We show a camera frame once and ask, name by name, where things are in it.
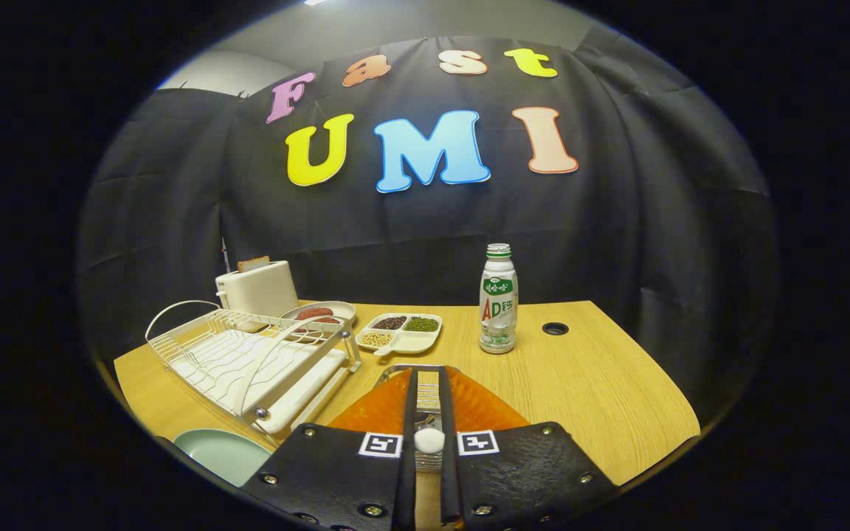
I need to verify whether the white drip tray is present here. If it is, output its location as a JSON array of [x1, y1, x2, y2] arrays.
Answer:
[[174, 328, 348, 436]]

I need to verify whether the spoon with white ball handle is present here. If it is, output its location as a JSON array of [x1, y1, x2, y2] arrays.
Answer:
[[414, 417, 446, 473]]

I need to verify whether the pale green plate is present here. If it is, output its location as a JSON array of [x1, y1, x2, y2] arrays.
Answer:
[[173, 428, 274, 489]]

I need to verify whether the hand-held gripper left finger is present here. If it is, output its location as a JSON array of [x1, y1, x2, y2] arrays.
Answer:
[[239, 367, 419, 531]]

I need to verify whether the beige plate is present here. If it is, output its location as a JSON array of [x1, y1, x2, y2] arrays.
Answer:
[[280, 300, 358, 333]]

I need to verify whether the white toaster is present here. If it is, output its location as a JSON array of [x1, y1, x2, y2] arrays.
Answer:
[[215, 260, 300, 319]]

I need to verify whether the cream divided snack tray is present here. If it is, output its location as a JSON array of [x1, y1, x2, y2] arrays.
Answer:
[[355, 312, 443, 358]]

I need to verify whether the metal wire basket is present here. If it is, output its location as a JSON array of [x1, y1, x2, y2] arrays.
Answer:
[[375, 363, 463, 473]]

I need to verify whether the white wire dish rack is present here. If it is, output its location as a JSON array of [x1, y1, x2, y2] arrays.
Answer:
[[145, 299, 364, 443]]

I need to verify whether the white green-label drink bottle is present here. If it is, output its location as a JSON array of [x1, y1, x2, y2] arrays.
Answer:
[[479, 243, 519, 355]]

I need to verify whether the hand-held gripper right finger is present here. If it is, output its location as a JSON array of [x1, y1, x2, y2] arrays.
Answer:
[[438, 365, 619, 531]]

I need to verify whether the black backdrop cloth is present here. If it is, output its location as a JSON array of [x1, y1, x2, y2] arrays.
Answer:
[[75, 33, 780, 428]]

